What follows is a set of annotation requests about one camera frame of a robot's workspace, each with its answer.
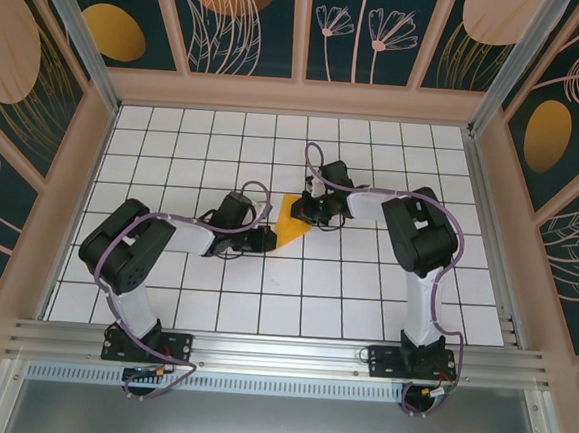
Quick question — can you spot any grey metal sheet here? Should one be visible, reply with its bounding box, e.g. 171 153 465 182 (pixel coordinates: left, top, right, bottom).
0 348 572 433

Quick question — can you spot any long aluminium mounting rail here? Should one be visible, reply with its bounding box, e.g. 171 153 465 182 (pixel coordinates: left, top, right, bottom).
5 309 554 398

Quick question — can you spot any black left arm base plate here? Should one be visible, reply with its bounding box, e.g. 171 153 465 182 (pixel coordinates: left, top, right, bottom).
101 325 195 368

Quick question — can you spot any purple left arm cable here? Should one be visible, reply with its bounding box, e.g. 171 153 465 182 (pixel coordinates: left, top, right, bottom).
83 169 274 409

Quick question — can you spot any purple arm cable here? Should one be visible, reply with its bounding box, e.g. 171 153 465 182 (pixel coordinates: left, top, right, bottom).
283 142 481 425
83 169 274 409

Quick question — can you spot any slotted grey cable duct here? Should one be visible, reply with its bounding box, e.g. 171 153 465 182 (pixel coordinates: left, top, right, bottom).
25 359 407 407

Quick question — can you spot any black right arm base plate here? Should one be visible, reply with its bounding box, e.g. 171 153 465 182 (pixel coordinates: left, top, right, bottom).
365 343 459 386

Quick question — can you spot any aluminium side rail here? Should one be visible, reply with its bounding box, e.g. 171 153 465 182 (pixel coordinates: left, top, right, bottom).
447 129 546 350

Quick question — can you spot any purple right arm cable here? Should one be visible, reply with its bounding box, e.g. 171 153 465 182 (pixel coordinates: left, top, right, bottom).
283 142 481 425

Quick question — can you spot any aluminium corner post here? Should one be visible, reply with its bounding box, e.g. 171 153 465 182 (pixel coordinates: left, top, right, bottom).
468 0 573 144
16 0 130 114

